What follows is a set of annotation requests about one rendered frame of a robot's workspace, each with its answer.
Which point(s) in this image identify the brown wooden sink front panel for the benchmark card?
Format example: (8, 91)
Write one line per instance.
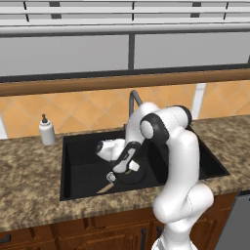
(120, 217)

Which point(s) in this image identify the wooden window sill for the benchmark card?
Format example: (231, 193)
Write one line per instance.
(97, 83)

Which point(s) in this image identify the brown wooden drawer front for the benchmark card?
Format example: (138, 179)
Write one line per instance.
(29, 239)

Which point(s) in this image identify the white window blind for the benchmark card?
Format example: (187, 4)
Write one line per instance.
(97, 13)

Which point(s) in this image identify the green sponge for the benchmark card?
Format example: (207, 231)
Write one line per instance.
(129, 171)

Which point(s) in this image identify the black sink basin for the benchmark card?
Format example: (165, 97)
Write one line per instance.
(81, 162)

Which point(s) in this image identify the white soap dispenser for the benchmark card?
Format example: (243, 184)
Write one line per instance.
(47, 132)

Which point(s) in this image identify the white wall trim strip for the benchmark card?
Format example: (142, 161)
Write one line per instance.
(198, 101)
(2, 128)

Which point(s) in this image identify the window with dark frame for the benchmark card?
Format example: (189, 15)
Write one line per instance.
(65, 53)

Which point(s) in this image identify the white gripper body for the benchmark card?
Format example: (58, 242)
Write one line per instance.
(119, 166)

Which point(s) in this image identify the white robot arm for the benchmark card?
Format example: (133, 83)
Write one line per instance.
(182, 169)

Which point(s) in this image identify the dark grey tap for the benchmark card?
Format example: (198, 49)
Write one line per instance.
(131, 101)

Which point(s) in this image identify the grey dishwasher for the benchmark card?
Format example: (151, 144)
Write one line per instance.
(239, 224)

